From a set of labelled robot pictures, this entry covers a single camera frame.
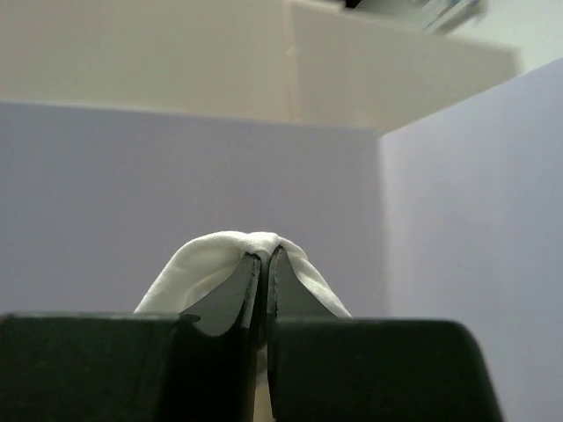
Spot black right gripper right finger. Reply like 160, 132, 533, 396
267, 247, 365, 421

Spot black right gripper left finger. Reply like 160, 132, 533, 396
175, 253, 262, 421

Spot white t shirt colourful print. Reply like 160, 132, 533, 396
135, 231, 350, 318

